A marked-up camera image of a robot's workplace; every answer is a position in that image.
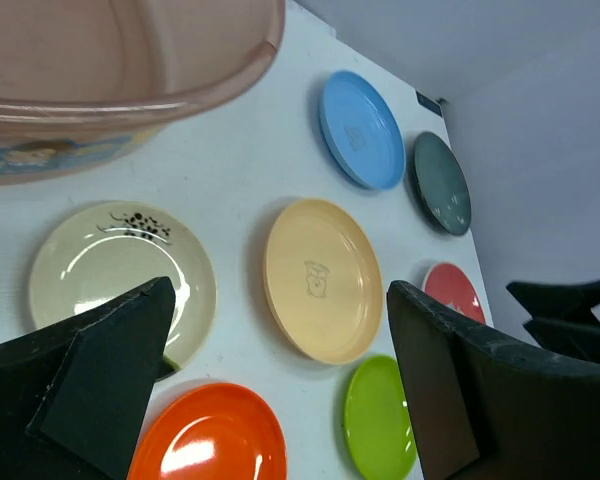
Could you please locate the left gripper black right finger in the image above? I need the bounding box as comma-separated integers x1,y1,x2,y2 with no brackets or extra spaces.
387,281,600,479

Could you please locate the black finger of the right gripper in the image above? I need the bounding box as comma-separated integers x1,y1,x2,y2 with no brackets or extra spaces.
506,280,600,320
524,318,600,364

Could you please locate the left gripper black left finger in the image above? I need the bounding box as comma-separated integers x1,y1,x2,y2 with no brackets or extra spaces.
0,277,175,479

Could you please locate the lime green plastic plate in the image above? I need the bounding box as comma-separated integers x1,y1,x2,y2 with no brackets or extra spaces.
343,355,417,479

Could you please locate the orange plastic plate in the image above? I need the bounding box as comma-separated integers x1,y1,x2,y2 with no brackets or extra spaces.
128,382,288,479

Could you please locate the cream plate with black flowers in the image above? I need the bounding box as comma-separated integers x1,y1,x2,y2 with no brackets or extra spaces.
27,201,218,379

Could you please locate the beige plastic plate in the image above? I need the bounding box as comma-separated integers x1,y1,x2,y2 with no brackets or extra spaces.
262,199,384,365

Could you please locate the pink translucent plastic bin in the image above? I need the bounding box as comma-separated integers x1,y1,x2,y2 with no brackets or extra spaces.
0,0,286,186

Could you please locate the red plate with teal waves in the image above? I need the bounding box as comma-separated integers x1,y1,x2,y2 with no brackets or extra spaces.
422,262,486,324

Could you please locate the dark teal ceramic plate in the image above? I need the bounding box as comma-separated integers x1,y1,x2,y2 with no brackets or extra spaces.
411,131,472,236

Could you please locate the small blue label sticker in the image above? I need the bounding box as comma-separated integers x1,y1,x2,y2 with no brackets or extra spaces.
416,91,443,117

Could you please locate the light blue plastic plate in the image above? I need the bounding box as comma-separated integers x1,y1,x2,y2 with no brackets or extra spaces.
318,70,406,191

